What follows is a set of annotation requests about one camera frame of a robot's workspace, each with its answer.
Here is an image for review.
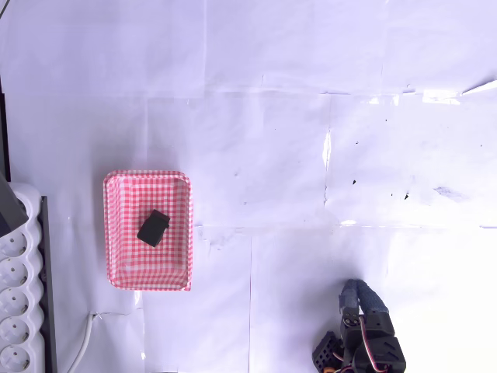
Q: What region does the small black cube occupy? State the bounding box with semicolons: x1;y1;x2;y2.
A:
136;208;172;249

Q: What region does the red checked paper tray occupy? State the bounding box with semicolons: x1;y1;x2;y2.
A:
103;169;195;293

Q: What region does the black stand under power strip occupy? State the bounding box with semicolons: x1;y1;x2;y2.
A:
38;195;59;373

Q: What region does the white power strip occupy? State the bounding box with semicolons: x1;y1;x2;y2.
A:
0;181;47;373

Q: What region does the dark grey power adaptor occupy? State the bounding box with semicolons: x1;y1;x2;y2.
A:
0;170;30;239

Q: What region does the red white servo cable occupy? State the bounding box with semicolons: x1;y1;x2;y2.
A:
357;315;381;373

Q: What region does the white power cable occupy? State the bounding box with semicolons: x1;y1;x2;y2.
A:
66;312;97;373

